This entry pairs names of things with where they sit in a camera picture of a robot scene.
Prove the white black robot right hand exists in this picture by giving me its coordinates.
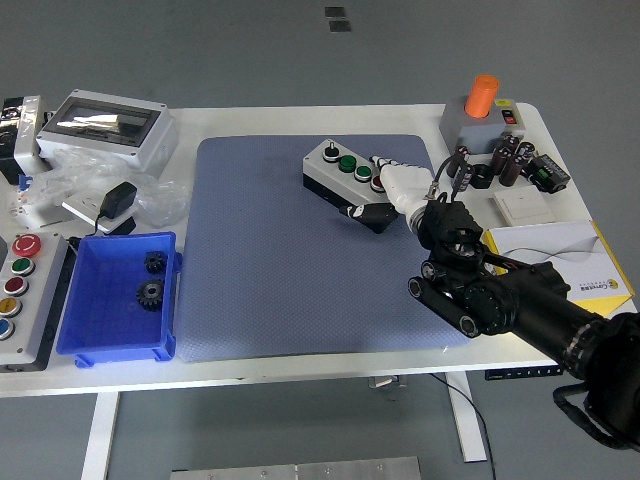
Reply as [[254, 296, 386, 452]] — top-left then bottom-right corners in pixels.
[[338, 155, 436, 225]]

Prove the grey four-button control box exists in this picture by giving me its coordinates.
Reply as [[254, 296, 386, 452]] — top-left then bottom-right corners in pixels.
[[301, 138, 400, 235]]

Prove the grey five-button control box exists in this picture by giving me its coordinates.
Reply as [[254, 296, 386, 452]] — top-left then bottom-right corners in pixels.
[[0, 232, 76, 374]]

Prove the orange cylinder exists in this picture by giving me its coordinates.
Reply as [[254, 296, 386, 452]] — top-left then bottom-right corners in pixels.
[[463, 73, 500, 120]]

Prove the black module with green terminals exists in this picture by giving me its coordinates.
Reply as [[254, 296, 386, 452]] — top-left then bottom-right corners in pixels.
[[522, 153, 571, 195]]

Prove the grey-blue table mat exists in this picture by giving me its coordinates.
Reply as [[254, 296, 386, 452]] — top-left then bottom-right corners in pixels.
[[175, 133, 474, 364]]

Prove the white and yellow booklet box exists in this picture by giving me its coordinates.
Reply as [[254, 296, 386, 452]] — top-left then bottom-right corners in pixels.
[[480, 219, 636, 319]]

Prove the black table control panel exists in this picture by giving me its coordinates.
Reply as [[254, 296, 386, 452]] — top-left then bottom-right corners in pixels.
[[483, 364, 566, 382]]

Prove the clear plastic bag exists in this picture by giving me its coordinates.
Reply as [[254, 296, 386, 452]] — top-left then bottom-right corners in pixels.
[[29, 147, 192, 229]]

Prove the white table leg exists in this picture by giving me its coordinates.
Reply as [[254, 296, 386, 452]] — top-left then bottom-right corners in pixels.
[[79, 392, 121, 480], [444, 372, 489, 464]]

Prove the small black bevel gear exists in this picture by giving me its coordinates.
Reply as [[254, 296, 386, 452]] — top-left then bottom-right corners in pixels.
[[143, 250, 169, 275]]

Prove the large black bevel gear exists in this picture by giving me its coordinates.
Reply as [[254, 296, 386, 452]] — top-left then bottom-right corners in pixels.
[[135, 278, 166, 312]]

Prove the black power adapter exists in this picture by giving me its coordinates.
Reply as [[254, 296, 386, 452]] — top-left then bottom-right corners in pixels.
[[94, 181, 139, 221]]

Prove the grey metal plate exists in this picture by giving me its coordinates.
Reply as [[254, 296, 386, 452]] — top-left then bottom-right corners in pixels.
[[169, 455, 422, 480]]

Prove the blue plastic bin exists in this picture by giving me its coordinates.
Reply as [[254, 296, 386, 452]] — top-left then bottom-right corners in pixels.
[[55, 231, 184, 370]]

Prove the white breaker with blue lever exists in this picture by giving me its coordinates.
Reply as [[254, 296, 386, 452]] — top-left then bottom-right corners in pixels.
[[5, 173, 75, 230]]

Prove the white and black electrical device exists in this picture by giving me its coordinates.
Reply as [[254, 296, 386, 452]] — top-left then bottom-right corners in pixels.
[[0, 94, 51, 185]]

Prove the black ring nut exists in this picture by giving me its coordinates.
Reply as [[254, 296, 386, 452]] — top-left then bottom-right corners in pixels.
[[470, 163, 494, 190]]

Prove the grey switch box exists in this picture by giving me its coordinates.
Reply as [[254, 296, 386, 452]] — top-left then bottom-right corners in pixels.
[[438, 97, 526, 156]]

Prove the white wall switch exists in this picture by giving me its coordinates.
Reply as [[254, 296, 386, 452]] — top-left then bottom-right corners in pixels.
[[492, 188, 557, 226]]

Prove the black cable under table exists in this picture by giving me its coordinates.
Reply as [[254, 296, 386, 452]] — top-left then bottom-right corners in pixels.
[[429, 372, 499, 480]]

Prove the grey enclosure with clear window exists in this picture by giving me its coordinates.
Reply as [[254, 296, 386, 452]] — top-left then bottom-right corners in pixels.
[[35, 88, 180, 176]]

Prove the white wall socket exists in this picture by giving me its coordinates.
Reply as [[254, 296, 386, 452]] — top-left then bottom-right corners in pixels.
[[62, 193, 137, 236]]

